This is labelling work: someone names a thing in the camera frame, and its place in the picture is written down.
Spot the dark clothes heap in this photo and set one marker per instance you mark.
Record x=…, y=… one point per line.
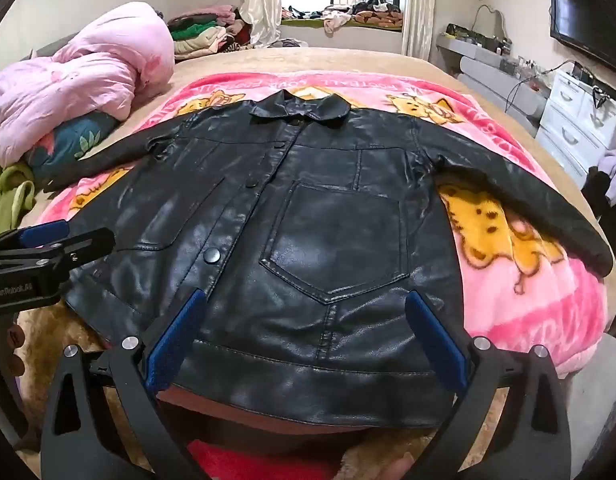
x=598, y=195

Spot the black television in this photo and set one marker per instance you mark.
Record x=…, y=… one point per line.
x=588, y=30

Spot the cluster of small toiletries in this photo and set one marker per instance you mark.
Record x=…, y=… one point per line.
x=518, y=66

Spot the brown fuzzy garment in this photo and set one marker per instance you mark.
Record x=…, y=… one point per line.
x=53, y=340

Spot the green cloth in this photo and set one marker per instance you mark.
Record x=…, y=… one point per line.
x=8, y=195

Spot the heap of dark garments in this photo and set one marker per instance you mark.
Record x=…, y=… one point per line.
x=375, y=10

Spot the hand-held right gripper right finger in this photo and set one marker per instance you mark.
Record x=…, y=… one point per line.
x=435, y=335

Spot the blue floral pillow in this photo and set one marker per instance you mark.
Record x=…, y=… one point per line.
x=73, y=140

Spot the black leather jacket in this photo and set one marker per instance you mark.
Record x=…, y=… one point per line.
x=308, y=240

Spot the red garment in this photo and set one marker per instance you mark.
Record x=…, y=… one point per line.
x=263, y=460

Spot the lavender garment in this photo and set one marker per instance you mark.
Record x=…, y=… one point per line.
x=615, y=170

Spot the pink printed blanket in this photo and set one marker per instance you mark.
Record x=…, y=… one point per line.
x=518, y=310

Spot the cream curtain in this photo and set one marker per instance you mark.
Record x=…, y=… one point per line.
x=260, y=0
x=418, y=10

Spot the white crumpled garment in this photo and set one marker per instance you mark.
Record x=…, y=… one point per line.
x=336, y=22

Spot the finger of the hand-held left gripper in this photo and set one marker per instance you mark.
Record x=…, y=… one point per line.
x=88, y=245
x=43, y=232

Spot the arched mirror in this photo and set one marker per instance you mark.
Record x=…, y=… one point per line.
x=490, y=25

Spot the person's left hand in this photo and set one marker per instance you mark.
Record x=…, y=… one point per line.
x=17, y=345

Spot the pink quilt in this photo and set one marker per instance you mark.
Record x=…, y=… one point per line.
x=88, y=70

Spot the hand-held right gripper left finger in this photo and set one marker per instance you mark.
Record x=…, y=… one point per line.
x=180, y=330

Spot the colourful small garments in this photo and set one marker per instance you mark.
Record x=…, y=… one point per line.
x=300, y=14

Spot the stack of folded clothes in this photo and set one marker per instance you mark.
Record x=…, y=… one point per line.
x=203, y=35

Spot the white drawer cabinet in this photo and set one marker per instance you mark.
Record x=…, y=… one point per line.
x=568, y=110

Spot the grey dressing table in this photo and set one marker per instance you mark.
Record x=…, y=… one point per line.
x=488, y=77

